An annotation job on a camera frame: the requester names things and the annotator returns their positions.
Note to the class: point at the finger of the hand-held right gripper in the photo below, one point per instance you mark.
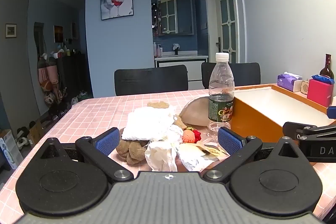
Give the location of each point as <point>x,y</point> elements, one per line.
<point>299,128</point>
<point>332,112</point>

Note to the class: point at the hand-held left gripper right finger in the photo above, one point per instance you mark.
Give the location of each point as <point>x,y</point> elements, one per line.
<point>229,141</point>

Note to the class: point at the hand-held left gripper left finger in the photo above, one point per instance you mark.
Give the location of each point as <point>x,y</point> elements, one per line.
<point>107,140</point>

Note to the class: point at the orange storage box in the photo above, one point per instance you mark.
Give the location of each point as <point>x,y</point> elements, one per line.
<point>252,121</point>

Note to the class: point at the white plastic bag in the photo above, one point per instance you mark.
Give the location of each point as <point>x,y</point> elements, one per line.
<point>160,156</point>

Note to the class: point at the beige paper tag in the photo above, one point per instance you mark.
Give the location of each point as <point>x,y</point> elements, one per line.
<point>210,150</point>

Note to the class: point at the pink box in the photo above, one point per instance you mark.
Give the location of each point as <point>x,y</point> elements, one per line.
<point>319,92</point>

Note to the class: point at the pink checked tablecloth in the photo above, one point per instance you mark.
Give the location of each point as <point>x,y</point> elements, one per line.
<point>92,113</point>

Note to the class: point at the blue cloth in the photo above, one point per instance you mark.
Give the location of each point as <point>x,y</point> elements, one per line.
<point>323,79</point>

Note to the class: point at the small white speaker box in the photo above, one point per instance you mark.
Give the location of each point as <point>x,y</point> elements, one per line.
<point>305,87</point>

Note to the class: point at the clear plastic packet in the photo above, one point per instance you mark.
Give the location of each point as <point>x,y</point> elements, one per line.
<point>194,161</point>

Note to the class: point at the orange crochet strawberry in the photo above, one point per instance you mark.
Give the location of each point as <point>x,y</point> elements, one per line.
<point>189,136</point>

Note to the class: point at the brown glass bottle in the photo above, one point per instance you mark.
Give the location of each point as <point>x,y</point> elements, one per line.
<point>326,70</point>

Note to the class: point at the white folded cloth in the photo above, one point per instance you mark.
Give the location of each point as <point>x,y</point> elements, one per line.
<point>147,121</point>

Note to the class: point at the beige half-round fabric pouch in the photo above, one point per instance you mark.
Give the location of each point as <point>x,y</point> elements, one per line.
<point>197,111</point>

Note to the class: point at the purple tissue box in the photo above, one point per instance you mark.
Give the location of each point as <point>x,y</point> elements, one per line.
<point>287,82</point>

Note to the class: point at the clear plastic water bottle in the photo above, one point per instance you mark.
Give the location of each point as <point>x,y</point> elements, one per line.
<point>221,87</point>

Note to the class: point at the tan fabric piece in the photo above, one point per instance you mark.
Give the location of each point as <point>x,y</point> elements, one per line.
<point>157,105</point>

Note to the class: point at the black chair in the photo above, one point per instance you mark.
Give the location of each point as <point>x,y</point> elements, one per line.
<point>151,81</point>
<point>246,73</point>

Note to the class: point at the brown cardboard box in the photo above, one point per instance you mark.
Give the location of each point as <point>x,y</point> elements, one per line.
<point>35,134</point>

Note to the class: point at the dark cabinet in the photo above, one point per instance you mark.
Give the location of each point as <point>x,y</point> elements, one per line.
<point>72,77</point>

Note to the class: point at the orange basketball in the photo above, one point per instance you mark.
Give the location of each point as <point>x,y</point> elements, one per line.
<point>46,85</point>

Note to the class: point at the pair of shoes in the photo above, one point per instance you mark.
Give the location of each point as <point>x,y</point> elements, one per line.
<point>22,136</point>

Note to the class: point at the pink hanging organizer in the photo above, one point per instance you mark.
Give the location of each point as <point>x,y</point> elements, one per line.
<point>50,74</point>

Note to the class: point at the white vanity counter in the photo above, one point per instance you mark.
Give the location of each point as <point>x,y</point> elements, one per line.
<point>181,62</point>

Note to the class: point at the white carton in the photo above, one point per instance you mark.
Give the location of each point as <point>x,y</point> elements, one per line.
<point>9,150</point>

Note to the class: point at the pink toiletry bottle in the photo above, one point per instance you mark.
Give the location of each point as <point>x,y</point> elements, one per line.
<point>158,51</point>

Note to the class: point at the black faucet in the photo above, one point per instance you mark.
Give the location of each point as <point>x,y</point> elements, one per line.
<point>176,48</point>

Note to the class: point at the white glazed door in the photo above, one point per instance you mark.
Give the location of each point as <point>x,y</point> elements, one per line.
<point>225,11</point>

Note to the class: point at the small framed picture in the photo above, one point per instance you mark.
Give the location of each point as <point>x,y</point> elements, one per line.
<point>11,30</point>

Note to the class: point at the dark wall picture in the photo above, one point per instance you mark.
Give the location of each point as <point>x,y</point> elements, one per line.
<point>58,33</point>

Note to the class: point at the wavy wall mirror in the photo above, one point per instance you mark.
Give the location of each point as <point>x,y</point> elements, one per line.
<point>39,37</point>

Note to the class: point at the vanity wall mirror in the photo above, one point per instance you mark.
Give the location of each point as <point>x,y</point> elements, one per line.
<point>174,15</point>

